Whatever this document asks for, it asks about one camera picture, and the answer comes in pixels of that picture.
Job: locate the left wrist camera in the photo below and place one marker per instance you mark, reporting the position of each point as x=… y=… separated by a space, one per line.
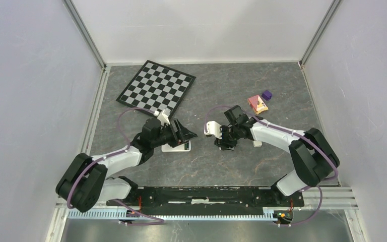
x=163 y=116

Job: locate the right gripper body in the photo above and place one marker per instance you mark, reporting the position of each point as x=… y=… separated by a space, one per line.
x=230 y=137

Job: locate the purple cube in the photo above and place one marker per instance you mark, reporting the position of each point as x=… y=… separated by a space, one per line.
x=267 y=95

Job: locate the red and yellow block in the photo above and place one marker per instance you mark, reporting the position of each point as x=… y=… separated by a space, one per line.
x=257 y=104

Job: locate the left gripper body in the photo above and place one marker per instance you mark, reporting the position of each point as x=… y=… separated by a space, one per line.
x=175 y=137

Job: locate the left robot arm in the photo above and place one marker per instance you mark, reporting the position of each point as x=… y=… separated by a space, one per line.
x=88 y=179

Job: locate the short white remote control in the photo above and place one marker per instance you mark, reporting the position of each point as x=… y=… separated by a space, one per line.
x=185 y=147

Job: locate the white slotted cable duct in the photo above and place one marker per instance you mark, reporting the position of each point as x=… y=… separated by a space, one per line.
x=122 y=214

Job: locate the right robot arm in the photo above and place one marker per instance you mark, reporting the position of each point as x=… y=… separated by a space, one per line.
x=313 y=158

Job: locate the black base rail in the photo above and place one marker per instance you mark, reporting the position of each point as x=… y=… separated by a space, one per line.
x=244 y=200

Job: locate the long white remote control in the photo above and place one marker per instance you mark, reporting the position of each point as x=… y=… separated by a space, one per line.
x=257 y=144

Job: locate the black and grey chessboard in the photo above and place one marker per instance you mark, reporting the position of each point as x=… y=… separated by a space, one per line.
x=156 y=87

